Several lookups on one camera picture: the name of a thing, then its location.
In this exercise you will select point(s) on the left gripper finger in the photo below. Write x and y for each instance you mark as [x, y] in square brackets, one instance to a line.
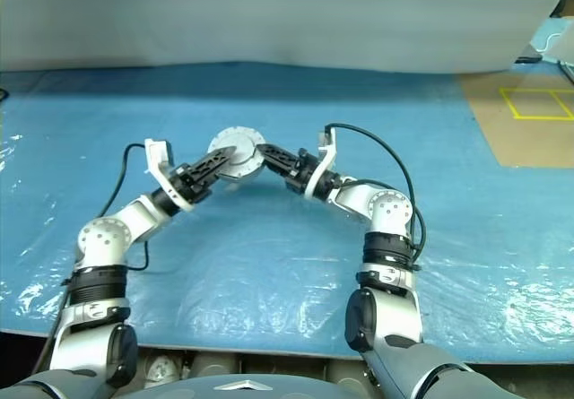
[211, 166]

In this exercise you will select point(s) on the grey robot torso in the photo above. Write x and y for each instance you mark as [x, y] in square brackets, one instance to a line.
[278, 390]

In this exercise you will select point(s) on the white backdrop sheet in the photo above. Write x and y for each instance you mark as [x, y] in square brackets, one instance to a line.
[269, 13]

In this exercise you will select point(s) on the grey rounded shape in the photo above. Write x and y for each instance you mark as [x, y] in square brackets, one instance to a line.
[162, 372]

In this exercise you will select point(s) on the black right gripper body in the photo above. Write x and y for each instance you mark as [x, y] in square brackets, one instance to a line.
[302, 172]

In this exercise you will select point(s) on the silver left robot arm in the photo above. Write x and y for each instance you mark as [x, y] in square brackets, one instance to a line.
[134, 217]

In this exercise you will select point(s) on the blue plastic table cover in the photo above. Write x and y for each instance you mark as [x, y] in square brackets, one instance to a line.
[287, 246]

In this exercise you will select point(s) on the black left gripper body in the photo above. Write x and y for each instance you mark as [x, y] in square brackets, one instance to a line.
[188, 184]

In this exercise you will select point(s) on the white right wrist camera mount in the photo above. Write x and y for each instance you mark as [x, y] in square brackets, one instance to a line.
[331, 152]

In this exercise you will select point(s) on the brown cardboard sheet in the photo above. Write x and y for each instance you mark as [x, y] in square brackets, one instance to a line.
[502, 143]

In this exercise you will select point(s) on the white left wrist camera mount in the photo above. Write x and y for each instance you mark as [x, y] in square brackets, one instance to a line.
[154, 157]

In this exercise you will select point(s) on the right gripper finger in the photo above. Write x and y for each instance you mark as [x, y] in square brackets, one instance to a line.
[278, 159]

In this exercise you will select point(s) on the brown cardboard piece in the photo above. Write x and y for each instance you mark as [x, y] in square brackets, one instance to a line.
[568, 6]

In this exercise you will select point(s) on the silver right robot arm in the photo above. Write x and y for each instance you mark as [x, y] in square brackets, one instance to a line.
[390, 206]

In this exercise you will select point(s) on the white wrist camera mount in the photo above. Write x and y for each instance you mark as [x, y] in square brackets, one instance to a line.
[331, 152]
[154, 157]

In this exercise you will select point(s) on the silver motor housing lid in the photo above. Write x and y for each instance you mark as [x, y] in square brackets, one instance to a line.
[240, 141]

